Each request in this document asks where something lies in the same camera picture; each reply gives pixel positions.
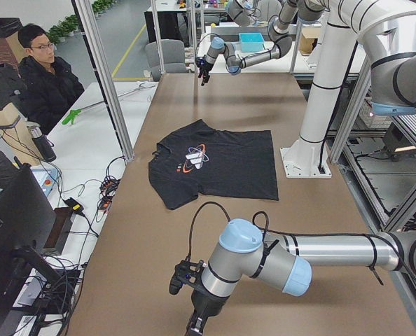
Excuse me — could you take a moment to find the black printed t-shirt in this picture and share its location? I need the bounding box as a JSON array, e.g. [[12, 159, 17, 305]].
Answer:
[[148, 120, 279, 210]]

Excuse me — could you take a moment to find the black power strip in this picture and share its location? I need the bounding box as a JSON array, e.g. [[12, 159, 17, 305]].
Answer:
[[97, 176, 120, 212]]

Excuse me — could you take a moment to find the black thermos bottle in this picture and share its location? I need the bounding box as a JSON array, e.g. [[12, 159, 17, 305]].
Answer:
[[27, 122, 57, 162]]

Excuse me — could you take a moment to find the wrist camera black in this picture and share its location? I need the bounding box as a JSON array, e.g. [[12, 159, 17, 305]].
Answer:
[[195, 57, 205, 68], [169, 260, 204, 295]]

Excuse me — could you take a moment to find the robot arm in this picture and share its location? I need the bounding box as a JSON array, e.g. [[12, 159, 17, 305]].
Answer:
[[196, 1, 416, 116], [186, 218, 416, 335]]

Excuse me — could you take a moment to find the blue plastic box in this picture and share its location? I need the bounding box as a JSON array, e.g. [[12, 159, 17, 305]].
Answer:
[[239, 32, 265, 53]]

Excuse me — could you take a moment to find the black Huawei monitor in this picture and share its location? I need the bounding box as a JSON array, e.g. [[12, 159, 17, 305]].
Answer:
[[0, 164, 60, 327]]

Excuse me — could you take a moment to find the seated man in black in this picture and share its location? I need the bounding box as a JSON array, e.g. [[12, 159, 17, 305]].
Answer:
[[18, 24, 84, 134]]

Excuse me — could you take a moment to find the grey office chair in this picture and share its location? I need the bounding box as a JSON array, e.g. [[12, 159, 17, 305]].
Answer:
[[145, 39, 188, 81]]

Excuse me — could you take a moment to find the aluminium frame post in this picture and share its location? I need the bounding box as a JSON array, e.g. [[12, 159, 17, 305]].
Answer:
[[71, 0, 134, 162]]

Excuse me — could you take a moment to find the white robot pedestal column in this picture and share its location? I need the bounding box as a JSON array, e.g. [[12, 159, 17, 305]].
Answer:
[[281, 8, 356, 179]]

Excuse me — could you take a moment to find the green handled grabber tool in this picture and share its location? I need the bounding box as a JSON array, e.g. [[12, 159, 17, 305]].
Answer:
[[62, 80, 160, 126]]

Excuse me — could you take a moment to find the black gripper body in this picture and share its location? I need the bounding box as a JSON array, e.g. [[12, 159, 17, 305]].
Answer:
[[190, 288, 226, 321], [199, 63, 212, 78]]

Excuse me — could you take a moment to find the black power adapter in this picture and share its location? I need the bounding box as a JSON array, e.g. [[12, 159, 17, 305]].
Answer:
[[64, 197, 83, 214]]

